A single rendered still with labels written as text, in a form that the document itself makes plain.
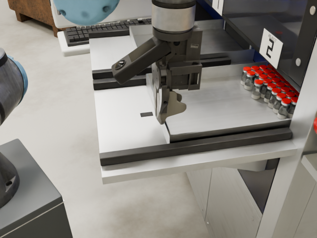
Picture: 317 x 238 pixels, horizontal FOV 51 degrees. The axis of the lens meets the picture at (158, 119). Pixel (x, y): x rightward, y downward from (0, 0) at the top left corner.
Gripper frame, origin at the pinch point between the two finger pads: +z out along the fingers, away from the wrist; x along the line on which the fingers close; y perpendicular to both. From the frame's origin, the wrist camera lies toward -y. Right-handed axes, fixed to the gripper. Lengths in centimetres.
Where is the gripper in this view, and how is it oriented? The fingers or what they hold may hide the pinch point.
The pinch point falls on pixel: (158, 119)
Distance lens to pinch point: 69.7
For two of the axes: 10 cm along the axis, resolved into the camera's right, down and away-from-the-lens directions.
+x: -2.0, -5.8, 7.9
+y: 9.8, -1.0, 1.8
